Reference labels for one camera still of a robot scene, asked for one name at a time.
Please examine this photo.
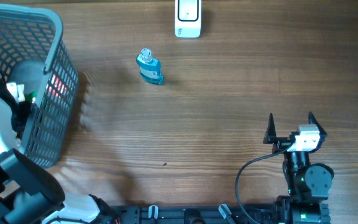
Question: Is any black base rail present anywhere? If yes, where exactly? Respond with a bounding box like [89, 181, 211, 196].
[104, 198, 332, 224]

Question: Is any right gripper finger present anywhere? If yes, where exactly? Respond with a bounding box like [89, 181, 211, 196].
[308, 111, 328, 137]
[264, 113, 277, 139]

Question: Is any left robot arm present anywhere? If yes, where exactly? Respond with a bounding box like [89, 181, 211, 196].
[0, 148, 121, 224]

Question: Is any white barcode scanner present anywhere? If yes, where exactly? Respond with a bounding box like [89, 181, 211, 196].
[175, 0, 202, 39]

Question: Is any green lidded jar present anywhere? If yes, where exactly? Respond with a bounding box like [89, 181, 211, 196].
[25, 91, 38, 103]

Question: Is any blue mouthwash bottle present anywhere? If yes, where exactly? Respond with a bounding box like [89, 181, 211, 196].
[136, 48, 163, 85]

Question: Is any grey plastic shopping basket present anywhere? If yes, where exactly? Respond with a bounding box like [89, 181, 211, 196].
[0, 4, 79, 169]

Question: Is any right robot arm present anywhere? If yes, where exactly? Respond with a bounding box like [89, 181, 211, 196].
[263, 112, 334, 224]

